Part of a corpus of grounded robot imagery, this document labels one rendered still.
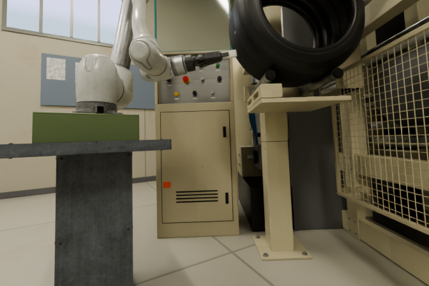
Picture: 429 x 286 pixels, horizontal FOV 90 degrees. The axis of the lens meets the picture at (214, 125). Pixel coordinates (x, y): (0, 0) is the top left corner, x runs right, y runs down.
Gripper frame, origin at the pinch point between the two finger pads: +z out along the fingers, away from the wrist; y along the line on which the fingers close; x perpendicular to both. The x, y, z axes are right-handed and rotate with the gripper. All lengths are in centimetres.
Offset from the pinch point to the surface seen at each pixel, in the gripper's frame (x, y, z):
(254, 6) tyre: -12.3, -12.7, 12.7
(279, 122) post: 34, 30, 22
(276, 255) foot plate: 104, 22, 6
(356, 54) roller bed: 5, 28, 71
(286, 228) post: 93, 28, 14
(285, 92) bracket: 18.2, 28.4, 29.0
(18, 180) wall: 46, 153, -283
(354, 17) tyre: -2, -5, 53
